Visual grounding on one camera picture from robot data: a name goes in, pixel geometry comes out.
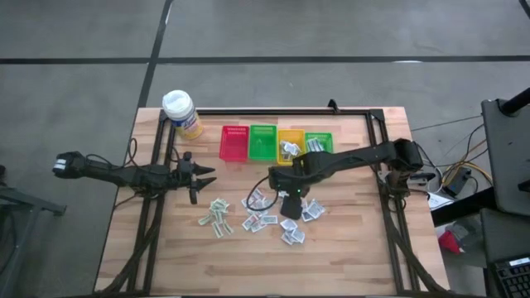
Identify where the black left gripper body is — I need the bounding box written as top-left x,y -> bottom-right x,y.
177,151 -> 199,205

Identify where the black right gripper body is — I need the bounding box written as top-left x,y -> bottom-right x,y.
280,193 -> 304,221

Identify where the red plastic basket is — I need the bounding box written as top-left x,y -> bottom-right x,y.
218,125 -> 250,163

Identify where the Lysol wipes canister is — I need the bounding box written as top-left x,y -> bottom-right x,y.
161,89 -> 205,141

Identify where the green plastic basket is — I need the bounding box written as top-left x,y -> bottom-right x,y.
248,124 -> 278,162
304,132 -> 335,155

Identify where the yellow plastic basket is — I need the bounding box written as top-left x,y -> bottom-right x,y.
277,128 -> 306,167

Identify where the white paper sheet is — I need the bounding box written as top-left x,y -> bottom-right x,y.
425,190 -> 455,211

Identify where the red floor object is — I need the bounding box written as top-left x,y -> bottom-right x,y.
437,229 -> 464,255

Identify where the black tripod stand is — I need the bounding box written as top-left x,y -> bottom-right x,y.
0,164 -> 68,298

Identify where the black power brick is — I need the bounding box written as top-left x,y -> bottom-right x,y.
441,167 -> 471,199

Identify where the dark grey desk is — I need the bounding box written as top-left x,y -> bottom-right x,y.
479,206 -> 530,298

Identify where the grey side table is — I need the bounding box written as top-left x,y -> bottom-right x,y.
480,98 -> 530,217

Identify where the black keyboard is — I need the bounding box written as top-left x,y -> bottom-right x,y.
491,255 -> 530,298

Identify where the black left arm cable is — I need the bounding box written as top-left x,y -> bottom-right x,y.
125,137 -> 139,166

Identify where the black aluminium rig frame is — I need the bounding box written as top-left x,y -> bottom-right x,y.
95,108 -> 452,298

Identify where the yellow cable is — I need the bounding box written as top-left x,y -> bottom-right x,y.
470,163 -> 494,183

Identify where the thick black post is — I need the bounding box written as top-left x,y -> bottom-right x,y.
498,85 -> 530,118

